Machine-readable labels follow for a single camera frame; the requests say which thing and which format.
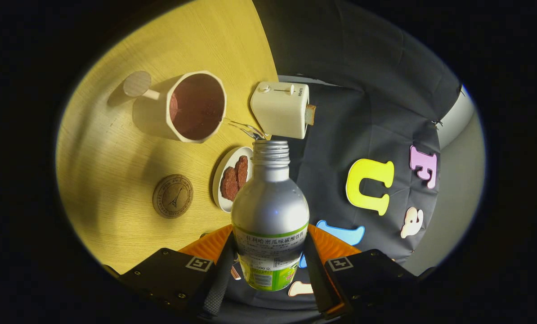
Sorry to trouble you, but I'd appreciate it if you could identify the round cork coaster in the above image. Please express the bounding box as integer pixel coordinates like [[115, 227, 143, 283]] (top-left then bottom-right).
[[152, 174, 194, 219]]

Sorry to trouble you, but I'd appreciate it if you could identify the brown meat slice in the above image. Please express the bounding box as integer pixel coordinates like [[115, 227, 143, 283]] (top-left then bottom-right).
[[235, 155, 249, 189], [220, 166, 238, 202]]

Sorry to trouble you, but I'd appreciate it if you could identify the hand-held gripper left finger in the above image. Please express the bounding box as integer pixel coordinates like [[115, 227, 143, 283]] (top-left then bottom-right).
[[116, 224, 237, 320]]

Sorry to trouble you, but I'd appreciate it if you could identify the wooden table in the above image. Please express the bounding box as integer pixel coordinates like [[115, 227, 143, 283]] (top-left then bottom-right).
[[56, 0, 279, 275]]

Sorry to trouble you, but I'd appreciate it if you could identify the silver juice bottle green label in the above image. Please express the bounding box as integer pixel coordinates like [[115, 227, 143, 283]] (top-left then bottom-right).
[[231, 140, 310, 292]]

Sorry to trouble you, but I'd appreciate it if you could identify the white toaster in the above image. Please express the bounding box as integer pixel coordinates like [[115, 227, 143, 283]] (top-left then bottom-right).
[[250, 81, 310, 140]]

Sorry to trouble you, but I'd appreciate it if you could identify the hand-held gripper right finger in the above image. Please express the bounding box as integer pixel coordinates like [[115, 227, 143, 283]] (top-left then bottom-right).
[[302, 224, 420, 321]]

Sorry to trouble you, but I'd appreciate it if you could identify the clear poured juice stream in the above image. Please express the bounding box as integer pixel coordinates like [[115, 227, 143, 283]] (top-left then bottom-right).
[[224, 118, 269, 140]]

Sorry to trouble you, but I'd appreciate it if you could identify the cream cup with wooden handle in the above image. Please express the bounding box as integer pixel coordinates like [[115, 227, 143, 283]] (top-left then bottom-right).
[[123, 71, 228, 144]]

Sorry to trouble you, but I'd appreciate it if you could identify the white oval plate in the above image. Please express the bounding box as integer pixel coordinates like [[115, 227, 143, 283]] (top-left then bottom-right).
[[212, 146, 254, 213]]

